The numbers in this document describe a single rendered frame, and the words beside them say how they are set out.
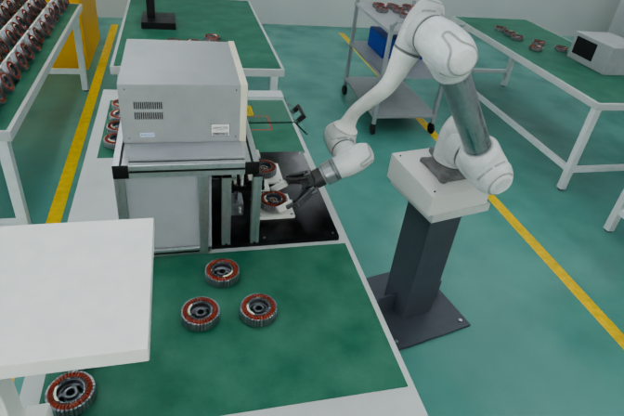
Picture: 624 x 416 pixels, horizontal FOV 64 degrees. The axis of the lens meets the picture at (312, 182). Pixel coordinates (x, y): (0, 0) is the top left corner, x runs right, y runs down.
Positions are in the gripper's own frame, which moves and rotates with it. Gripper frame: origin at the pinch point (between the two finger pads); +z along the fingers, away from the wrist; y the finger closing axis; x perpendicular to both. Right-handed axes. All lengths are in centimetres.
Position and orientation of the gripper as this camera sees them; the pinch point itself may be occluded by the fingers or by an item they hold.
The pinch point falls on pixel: (277, 199)
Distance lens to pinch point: 194.4
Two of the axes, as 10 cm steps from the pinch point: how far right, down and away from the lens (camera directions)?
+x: -3.9, -7.1, -5.9
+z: -8.9, 4.5, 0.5
